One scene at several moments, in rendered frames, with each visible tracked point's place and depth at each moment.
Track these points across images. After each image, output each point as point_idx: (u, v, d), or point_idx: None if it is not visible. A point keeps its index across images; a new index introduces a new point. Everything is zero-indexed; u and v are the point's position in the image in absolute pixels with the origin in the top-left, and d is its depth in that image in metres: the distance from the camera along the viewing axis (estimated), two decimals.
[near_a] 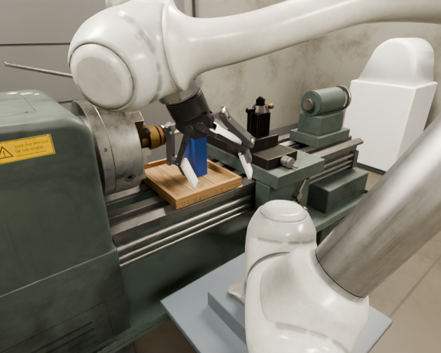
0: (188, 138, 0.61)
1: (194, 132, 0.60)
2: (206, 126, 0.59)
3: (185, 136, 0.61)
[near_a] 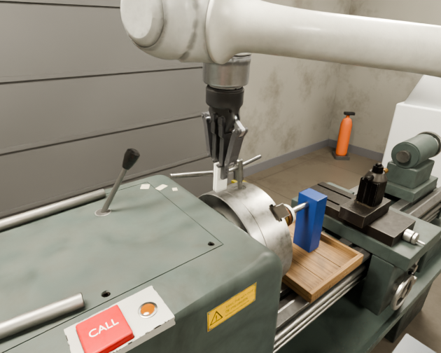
0: None
1: None
2: None
3: None
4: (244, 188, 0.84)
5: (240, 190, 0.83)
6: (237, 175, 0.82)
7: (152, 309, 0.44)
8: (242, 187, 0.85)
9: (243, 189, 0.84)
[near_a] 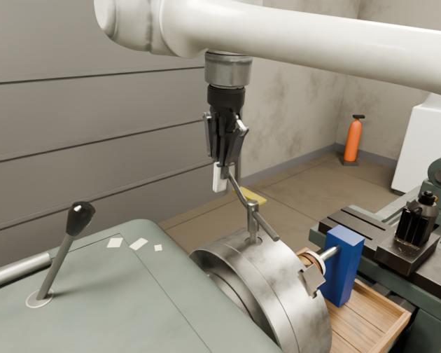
0: None
1: None
2: None
3: None
4: (251, 245, 0.58)
5: (247, 239, 0.59)
6: (249, 220, 0.58)
7: None
8: (254, 244, 0.58)
9: (247, 243, 0.58)
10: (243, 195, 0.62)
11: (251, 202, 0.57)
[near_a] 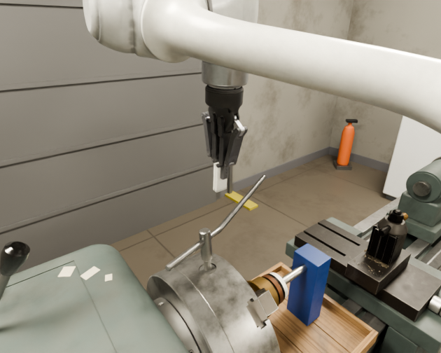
0: None
1: None
2: None
3: None
4: (201, 270, 0.59)
5: None
6: None
7: None
8: (204, 270, 0.58)
9: (201, 266, 0.60)
10: (227, 223, 0.61)
11: (208, 230, 0.57)
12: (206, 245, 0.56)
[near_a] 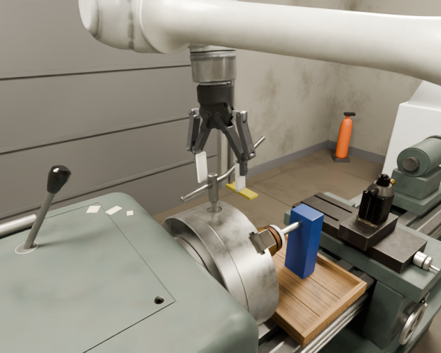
0: (228, 122, 0.64)
1: None
2: None
3: (229, 121, 0.64)
4: (208, 211, 0.68)
5: None
6: None
7: None
8: (211, 211, 0.67)
9: (209, 209, 0.68)
10: (232, 171, 0.70)
11: (215, 175, 0.66)
12: (213, 187, 0.65)
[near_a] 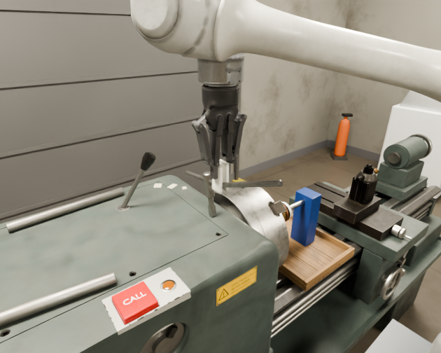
0: (222, 127, 0.61)
1: (221, 122, 0.61)
2: (232, 117, 0.63)
3: (220, 127, 0.61)
4: (238, 187, 0.94)
5: None
6: (213, 190, 0.73)
7: (172, 285, 0.54)
8: (240, 188, 0.94)
9: None
10: (222, 185, 0.67)
11: (209, 176, 0.71)
12: (204, 183, 0.73)
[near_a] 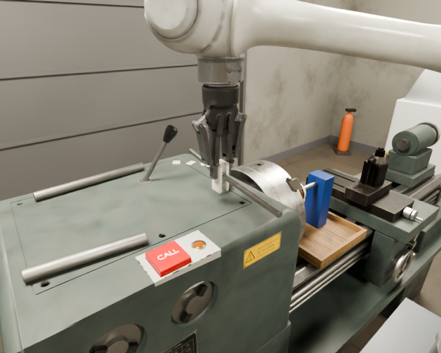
0: (222, 127, 0.61)
1: (221, 122, 0.61)
2: (233, 117, 0.63)
3: (220, 127, 0.61)
4: (255, 164, 0.95)
5: (258, 163, 0.97)
6: None
7: (203, 244, 0.56)
8: (257, 165, 0.95)
9: (255, 164, 0.96)
10: (227, 182, 0.65)
11: None
12: (210, 170, 0.70)
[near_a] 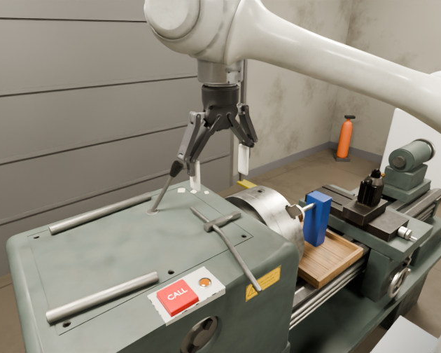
0: (217, 127, 0.60)
1: (221, 122, 0.61)
2: (232, 117, 0.63)
3: (215, 125, 0.60)
4: (256, 192, 1.00)
5: (259, 190, 1.02)
6: (221, 223, 0.78)
7: (208, 282, 0.61)
8: (258, 192, 1.00)
9: (256, 190, 1.01)
10: (225, 241, 0.73)
11: (209, 230, 0.76)
12: None
